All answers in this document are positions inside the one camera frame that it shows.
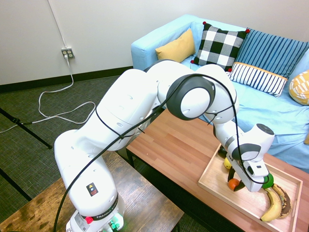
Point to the plain mustard yellow pillow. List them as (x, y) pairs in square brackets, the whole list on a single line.
[(177, 48)]

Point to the yellow white patterned pillow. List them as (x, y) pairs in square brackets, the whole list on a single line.
[(300, 88)]

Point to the reddish wooden coffee table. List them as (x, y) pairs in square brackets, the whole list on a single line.
[(173, 149)]

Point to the light wooden tray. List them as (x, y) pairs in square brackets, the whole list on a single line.
[(217, 186)]

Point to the tan wooden object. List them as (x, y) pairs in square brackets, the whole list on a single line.
[(307, 139)]

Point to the orange tangerine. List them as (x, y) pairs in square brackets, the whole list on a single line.
[(233, 184)]

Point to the white navy striped pillow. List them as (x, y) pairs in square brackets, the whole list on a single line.
[(256, 78)]

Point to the black white checkered pillow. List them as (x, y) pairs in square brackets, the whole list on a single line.
[(218, 46)]

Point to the wall power outlet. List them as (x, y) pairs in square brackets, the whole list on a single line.
[(67, 53)]

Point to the yellow banana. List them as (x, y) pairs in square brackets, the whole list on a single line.
[(274, 207)]

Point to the brown overripe banana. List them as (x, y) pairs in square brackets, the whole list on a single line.
[(286, 201)]

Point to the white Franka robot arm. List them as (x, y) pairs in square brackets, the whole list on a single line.
[(96, 169)]

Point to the dark green lime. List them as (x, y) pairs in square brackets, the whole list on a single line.
[(270, 181)]

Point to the yellow lemon fruit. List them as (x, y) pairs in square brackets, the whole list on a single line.
[(226, 163)]

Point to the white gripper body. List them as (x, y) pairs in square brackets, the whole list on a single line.
[(256, 183)]

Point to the light blue sofa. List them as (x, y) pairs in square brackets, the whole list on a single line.
[(265, 111)]

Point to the dark rustic wooden table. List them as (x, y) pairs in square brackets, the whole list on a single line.
[(144, 200)]

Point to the black avocado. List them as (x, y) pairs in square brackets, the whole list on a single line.
[(221, 153)]

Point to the blue striped pillow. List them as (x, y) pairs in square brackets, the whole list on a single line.
[(268, 53)]

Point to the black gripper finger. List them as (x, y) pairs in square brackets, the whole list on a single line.
[(231, 175), (240, 186)]

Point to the black tripod stand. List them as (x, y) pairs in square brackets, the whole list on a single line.
[(31, 131)]

